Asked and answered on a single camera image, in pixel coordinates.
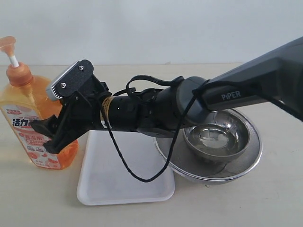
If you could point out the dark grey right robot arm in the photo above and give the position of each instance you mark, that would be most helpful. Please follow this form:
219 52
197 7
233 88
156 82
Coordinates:
275 77

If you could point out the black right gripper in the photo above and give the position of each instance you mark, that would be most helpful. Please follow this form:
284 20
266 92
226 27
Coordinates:
80 113

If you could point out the small steel bowl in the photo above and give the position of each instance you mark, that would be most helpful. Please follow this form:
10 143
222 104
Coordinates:
221 137

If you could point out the white rectangular tray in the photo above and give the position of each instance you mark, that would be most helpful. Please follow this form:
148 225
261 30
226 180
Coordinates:
104 180

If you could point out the steel mesh colander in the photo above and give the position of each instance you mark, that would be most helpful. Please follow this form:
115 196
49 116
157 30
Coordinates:
186 164

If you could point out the orange pump soap bottle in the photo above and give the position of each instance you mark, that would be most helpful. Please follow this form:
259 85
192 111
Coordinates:
24 100

